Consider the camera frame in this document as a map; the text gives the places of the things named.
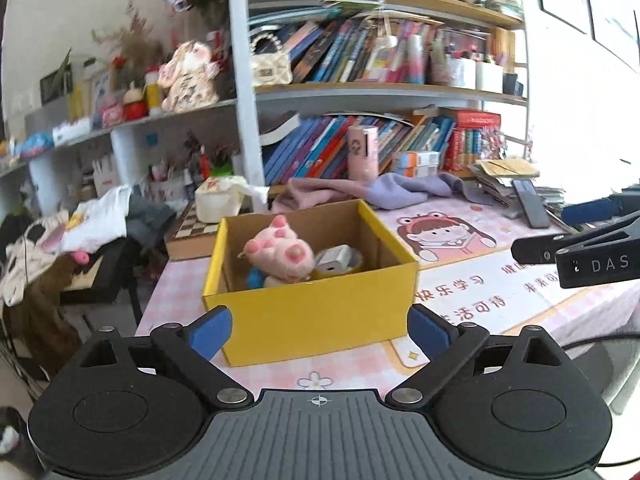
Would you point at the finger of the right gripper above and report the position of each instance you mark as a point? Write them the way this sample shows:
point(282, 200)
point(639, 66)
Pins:
point(615, 205)
point(542, 249)

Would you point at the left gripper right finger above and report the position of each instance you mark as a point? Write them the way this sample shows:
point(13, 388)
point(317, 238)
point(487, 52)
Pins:
point(448, 349)

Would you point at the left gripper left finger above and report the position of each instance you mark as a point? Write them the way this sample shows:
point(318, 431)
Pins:
point(186, 353)

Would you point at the blue plastic item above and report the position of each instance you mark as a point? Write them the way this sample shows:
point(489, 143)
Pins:
point(255, 279)

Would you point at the pink plush pig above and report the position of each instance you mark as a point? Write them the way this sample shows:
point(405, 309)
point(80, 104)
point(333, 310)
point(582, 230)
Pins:
point(278, 251)

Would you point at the beige foam cube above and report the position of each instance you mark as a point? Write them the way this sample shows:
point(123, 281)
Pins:
point(272, 281)

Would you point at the large white charger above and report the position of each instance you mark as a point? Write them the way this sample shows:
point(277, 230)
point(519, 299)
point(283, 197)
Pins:
point(334, 260)

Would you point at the black smartphone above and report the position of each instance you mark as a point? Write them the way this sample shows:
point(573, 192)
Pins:
point(532, 204)

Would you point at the pink checkered tablecloth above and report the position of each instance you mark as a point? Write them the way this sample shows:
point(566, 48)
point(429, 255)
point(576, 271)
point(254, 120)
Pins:
point(178, 297)

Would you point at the pink illustrated desk mat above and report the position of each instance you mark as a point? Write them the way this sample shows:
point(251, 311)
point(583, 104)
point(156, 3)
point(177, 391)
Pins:
point(467, 274)

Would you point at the yellow cardboard box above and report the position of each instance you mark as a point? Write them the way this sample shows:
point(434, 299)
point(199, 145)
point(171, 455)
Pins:
point(318, 316)

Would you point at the stack of books and papers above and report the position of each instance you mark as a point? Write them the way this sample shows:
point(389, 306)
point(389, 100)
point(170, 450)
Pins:
point(501, 190)

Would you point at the brown paper envelope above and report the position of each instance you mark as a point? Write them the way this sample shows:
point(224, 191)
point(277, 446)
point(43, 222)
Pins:
point(508, 168)

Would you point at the wooden chessboard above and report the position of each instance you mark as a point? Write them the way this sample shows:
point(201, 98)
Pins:
point(189, 238)

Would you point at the grey round tape roll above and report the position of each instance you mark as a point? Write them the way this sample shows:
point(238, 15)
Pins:
point(357, 264)

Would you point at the red boxed book set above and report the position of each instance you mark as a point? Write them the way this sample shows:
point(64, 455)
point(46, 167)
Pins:
point(465, 143)

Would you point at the orange white small box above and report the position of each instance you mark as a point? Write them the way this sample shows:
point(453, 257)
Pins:
point(414, 164)

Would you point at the purple pink cloth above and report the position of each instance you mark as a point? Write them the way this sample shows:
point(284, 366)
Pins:
point(386, 192)

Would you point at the white tissue pack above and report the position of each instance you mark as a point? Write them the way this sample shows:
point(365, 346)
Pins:
point(219, 197)

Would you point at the pile of clothes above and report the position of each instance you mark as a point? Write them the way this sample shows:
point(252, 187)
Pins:
point(43, 260)

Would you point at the white bookshelf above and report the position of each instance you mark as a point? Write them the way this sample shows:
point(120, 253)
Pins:
point(42, 31)

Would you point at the pink decorative doll plaque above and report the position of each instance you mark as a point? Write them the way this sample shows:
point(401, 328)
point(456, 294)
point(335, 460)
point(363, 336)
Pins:
point(189, 78)

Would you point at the white quilted handbag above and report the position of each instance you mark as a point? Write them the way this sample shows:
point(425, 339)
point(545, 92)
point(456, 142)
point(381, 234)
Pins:
point(269, 69)

